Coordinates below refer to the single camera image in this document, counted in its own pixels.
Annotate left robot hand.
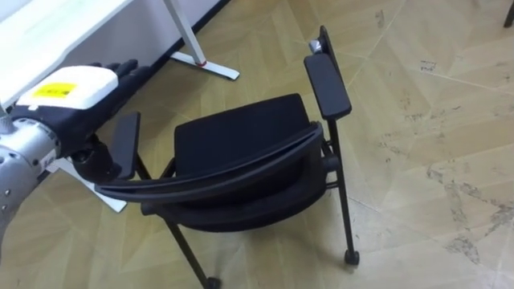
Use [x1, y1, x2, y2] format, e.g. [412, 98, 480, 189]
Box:
[8, 59, 152, 158]

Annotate black chair with armrests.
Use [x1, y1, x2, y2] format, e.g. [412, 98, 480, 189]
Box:
[70, 25, 361, 289]

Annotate white desk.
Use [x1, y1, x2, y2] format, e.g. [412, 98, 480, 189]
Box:
[0, 0, 241, 214]

